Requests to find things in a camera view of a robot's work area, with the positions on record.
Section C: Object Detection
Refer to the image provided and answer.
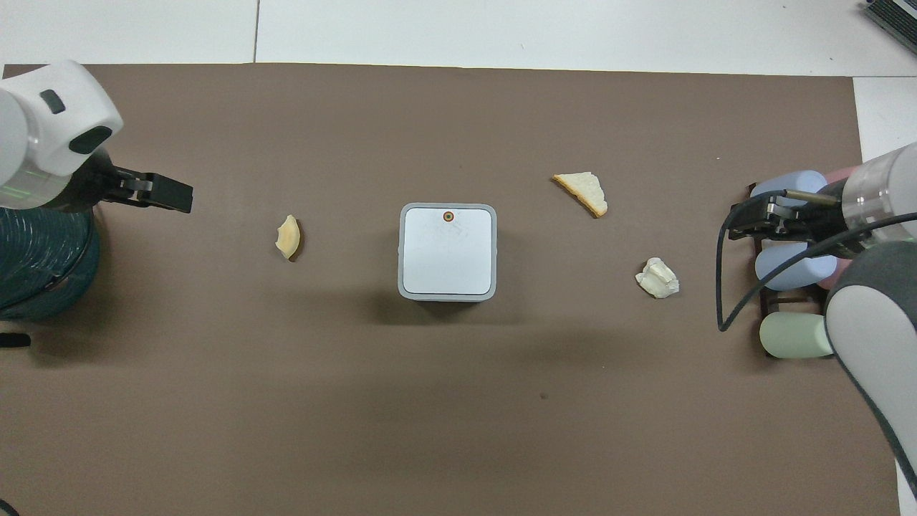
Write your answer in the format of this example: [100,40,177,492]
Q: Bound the black cable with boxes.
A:
[717,192,917,333]

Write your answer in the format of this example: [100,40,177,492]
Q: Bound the teal ribbed container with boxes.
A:
[0,204,99,322]

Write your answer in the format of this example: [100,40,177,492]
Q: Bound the white bin with grey rim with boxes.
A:
[398,203,498,302]

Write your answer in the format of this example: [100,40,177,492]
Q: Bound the light blue cup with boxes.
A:
[750,170,829,217]
[754,240,838,292]

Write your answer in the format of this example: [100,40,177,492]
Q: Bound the dark striped object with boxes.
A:
[863,0,917,37]

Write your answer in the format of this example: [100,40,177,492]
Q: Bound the triangular bread slice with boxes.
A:
[552,172,609,219]

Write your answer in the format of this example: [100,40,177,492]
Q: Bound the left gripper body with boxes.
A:
[66,147,142,214]

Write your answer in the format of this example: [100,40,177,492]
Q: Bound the light green cup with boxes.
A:
[759,312,836,359]

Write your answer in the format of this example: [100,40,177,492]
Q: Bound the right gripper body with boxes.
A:
[787,181,860,260]

